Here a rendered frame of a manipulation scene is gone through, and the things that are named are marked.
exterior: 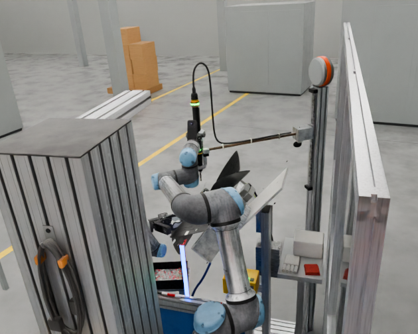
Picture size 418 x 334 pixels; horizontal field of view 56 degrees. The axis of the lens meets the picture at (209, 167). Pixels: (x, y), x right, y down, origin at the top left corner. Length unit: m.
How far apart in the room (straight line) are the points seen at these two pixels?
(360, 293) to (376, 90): 6.69
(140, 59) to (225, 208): 8.76
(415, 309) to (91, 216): 2.98
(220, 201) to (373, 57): 5.99
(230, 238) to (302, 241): 0.96
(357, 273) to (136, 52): 9.61
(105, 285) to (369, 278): 0.61
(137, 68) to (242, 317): 9.05
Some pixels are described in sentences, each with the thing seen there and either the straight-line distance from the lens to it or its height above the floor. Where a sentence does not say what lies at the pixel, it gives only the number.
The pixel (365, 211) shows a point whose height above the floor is 2.03.
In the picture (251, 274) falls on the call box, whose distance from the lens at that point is 1.95.
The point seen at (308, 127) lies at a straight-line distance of 2.29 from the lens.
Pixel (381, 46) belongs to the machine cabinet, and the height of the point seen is 1.32.
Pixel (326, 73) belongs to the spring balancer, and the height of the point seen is 1.88.
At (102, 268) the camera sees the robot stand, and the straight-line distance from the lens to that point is 0.98.
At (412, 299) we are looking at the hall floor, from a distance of 3.63.
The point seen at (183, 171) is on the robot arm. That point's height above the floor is 1.58.
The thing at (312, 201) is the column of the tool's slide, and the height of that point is 1.10.
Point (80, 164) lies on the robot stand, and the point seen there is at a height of 2.01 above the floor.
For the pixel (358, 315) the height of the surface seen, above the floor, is 1.83.
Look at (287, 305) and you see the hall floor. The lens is 3.36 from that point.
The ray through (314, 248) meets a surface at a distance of 2.37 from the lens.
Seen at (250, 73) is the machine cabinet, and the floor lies 0.47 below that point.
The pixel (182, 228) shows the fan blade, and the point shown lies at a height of 1.18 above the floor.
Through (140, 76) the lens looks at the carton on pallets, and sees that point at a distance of 10.15.
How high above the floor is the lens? 2.32
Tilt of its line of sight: 24 degrees down
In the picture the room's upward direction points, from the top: 4 degrees counter-clockwise
